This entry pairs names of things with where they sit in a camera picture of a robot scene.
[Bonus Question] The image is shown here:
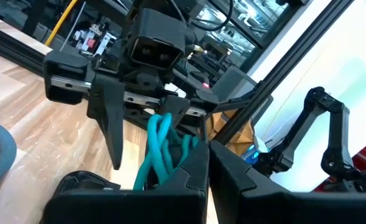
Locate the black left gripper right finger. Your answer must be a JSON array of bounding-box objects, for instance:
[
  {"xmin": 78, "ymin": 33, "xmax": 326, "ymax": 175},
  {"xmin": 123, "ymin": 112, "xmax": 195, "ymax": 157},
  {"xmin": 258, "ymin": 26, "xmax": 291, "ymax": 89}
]
[{"xmin": 209, "ymin": 140, "xmax": 366, "ymax": 224}]

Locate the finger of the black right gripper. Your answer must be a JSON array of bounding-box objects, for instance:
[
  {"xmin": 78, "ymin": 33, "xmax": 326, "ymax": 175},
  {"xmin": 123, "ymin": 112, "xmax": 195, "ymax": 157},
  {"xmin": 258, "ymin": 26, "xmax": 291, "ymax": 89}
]
[
  {"xmin": 87, "ymin": 73, "xmax": 127, "ymax": 171},
  {"xmin": 157, "ymin": 95, "xmax": 192, "ymax": 128}
]

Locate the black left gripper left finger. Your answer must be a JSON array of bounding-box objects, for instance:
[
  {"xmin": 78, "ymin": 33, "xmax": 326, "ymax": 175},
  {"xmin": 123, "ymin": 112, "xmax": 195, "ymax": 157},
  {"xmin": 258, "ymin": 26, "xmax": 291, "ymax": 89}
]
[{"xmin": 42, "ymin": 139, "xmax": 210, "ymax": 224}]

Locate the long green wire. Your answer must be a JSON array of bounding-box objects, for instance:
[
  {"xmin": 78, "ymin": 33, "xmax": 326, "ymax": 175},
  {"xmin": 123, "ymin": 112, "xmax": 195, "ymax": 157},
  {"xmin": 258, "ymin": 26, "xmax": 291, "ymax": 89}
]
[{"xmin": 132, "ymin": 112, "xmax": 201, "ymax": 191}]

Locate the brown cardboard box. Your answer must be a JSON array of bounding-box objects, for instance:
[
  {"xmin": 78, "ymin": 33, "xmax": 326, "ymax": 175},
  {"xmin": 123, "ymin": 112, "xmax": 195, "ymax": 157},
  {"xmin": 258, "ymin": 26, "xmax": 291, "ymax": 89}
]
[{"xmin": 206, "ymin": 110, "xmax": 255, "ymax": 157}]

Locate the yellow extension cable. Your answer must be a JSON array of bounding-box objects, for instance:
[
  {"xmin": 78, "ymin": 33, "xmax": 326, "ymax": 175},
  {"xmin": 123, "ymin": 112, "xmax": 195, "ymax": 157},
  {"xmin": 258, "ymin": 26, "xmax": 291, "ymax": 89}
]
[{"xmin": 44, "ymin": 0, "xmax": 78, "ymax": 47}]

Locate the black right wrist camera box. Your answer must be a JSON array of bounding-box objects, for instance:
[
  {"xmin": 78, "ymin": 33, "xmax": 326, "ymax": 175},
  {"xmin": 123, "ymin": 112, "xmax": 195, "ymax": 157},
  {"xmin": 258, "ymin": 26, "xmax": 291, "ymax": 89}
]
[{"xmin": 128, "ymin": 8, "xmax": 187, "ymax": 70}]

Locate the black camera cable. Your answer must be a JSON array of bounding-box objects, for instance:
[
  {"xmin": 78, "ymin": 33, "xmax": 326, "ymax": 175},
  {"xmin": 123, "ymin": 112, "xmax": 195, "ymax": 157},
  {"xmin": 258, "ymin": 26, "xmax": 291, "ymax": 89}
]
[{"xmin": 191, "ymin": 0, "xmax": 234, "ymax": 32}]

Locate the grey duct tape roll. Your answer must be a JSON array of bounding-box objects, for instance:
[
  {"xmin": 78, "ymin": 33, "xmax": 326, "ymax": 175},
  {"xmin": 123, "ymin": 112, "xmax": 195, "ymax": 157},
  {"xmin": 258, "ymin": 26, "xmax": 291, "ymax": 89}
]
[{"xmin": 0, "ymin": 116, "xmax": 17, "ymax": 187}]

